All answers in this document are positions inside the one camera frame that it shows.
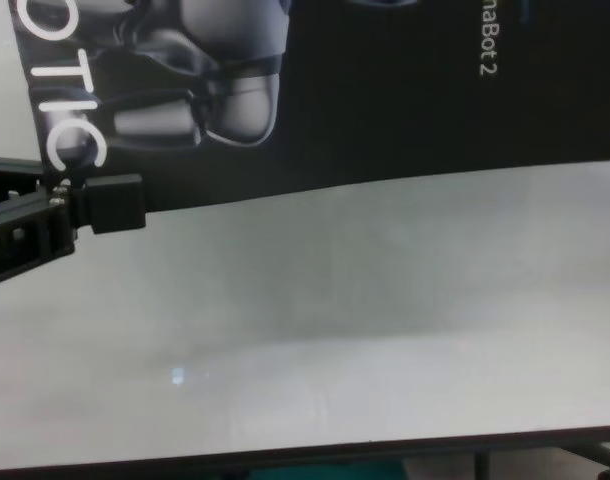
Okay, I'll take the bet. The black robot print poster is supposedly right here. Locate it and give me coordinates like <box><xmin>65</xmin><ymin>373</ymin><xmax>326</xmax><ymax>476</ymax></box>
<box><xmin>13</xmin><ymin>0</ymin><xmax>610</xmax><ymax>217</ymax></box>

